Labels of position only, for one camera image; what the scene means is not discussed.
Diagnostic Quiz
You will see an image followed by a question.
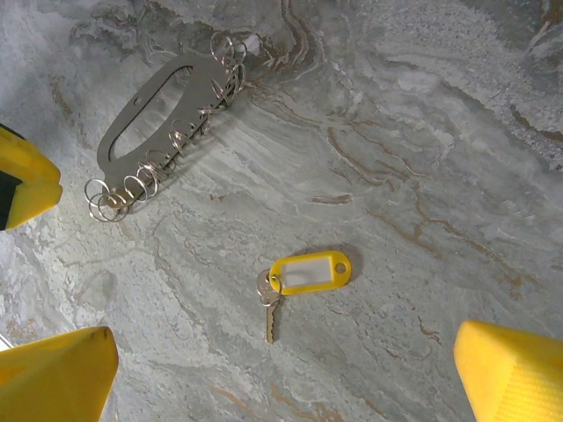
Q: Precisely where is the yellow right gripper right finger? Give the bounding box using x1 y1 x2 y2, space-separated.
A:
455 320 563 422

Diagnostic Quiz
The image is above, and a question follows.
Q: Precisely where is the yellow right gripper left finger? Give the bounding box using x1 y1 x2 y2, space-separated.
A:
0 326 120 422

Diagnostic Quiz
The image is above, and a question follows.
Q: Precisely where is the key with yellow tag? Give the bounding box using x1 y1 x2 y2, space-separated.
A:
267 249 354 296

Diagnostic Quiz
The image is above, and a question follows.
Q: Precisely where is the silver key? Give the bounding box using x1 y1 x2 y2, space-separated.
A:
254 268 287 345

